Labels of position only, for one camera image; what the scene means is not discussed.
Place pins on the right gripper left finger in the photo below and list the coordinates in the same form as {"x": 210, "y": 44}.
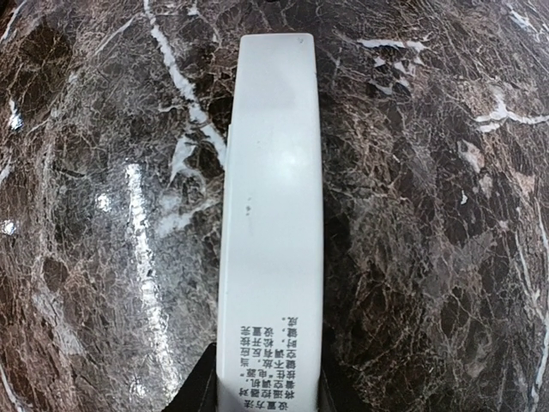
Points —
{"x": 198, "y": 392}

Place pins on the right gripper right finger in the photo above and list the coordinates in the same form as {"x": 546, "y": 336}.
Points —
{"x": 335, "y": 390}

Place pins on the white remote control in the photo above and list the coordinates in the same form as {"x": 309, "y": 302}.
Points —
{"x": 270, "y": 318}

